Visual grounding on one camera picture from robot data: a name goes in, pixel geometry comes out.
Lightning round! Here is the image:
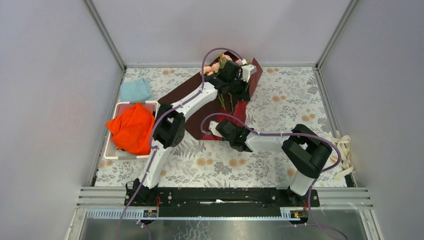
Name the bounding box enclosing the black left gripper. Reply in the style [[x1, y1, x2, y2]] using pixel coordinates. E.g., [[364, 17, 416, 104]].
[[224, 73, 247, 100]]

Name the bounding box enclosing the dark red wrapping paper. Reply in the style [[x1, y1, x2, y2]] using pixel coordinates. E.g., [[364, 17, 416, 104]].
[[157, 52, 264, 141]]

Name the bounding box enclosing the cream ribbon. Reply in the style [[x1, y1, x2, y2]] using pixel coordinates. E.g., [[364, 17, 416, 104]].
[[324, 135, 356, 182]]

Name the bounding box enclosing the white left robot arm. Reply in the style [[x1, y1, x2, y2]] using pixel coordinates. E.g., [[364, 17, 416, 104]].
[[135, 59, 257, 206]]

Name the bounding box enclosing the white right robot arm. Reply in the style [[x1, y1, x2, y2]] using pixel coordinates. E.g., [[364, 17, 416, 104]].
[[209, 119, 332, 206]]

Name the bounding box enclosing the light blue cloth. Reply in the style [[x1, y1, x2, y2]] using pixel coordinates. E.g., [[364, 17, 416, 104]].
[[120, 78, 152, 102]]

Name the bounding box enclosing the orange cloth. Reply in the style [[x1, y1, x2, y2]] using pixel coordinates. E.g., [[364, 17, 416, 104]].
[[105, 102, 155, 156]]

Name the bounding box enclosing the white perforated plastic basket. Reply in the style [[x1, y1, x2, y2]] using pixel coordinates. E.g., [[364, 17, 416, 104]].
[[103, 100, 160, 160]]

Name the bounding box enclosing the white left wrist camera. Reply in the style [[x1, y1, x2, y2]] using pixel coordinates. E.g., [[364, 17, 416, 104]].
[[241, 64, 257, 83]]

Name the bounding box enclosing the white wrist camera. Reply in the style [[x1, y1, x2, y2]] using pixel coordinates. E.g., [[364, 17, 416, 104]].
[[241, 64, 257, 83], [208, 121, 222, 137]]

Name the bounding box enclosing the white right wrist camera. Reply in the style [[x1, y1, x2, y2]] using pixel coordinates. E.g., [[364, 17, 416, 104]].
[[208, 121, 222, 137]]

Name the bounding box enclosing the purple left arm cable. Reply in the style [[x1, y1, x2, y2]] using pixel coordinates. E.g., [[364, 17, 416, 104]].
[[114, 47, 248, 240]]

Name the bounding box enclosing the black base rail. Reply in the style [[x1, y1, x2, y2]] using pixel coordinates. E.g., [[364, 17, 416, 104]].
[[124, 182, 320, 218]]

